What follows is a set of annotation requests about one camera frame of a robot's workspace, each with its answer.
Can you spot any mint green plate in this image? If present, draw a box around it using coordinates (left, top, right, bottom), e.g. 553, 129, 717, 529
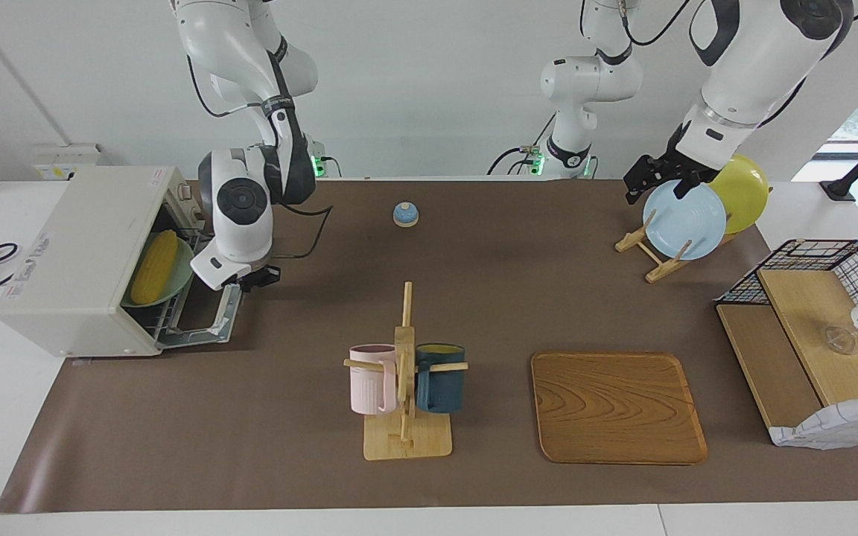
121, 232, 195, 308

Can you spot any glass oven door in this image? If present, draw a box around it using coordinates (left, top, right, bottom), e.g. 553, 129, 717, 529
155, 283, 244, 351

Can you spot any yellow corn cob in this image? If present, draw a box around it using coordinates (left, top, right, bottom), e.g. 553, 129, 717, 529
130, 229, 179, 306

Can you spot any metal oven rack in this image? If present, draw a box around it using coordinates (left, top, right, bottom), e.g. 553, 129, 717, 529
131, 223, 203, 337

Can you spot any white toaster oven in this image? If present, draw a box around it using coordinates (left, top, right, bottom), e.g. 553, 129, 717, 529
0, 165, 206, 358

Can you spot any light blue plate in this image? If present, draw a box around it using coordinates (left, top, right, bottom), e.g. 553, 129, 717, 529
643, 181, 728, 261

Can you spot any yellow plate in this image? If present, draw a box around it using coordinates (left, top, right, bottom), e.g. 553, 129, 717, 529
706, 153, 769, 235

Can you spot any wooden plate rack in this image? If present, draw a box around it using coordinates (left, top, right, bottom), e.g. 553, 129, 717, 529
614, 186, 774, 284

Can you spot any brown table mat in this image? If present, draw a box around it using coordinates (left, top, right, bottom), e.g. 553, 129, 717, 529
0, 179, 858, 514

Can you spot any pink mug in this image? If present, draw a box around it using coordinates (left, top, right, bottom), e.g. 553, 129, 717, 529
349, 344, 398, 415

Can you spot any dark blue mug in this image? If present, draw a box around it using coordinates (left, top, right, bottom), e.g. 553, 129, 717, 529
415, 342, 466, 415

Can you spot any wooden mug tree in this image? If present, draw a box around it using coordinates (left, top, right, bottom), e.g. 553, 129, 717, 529
343, 281, 469, 461

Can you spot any small clear glass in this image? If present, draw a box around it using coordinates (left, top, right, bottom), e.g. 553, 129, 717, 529
824, 325, 858, 355

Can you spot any wooden tray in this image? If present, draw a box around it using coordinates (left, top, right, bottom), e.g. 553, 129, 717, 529
531, 351, 708, 466

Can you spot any white checked cloth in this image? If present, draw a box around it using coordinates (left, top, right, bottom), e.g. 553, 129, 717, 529
769, 393, 858, 450

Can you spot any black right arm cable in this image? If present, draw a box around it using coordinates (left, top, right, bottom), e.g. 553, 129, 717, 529
269, 201, 334, 261

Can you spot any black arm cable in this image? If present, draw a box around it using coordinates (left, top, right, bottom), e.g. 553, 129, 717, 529
269, 201, 334, 261
578, 0, 698, 53

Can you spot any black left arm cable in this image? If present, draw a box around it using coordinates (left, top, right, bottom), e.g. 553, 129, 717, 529
578, 0, 698, 53

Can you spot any black wire wooden shelf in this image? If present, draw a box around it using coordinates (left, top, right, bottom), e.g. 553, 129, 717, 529
715, 239, 858, 447

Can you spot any white wall socket box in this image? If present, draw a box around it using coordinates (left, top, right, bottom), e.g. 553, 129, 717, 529
31, 144, 113, 182

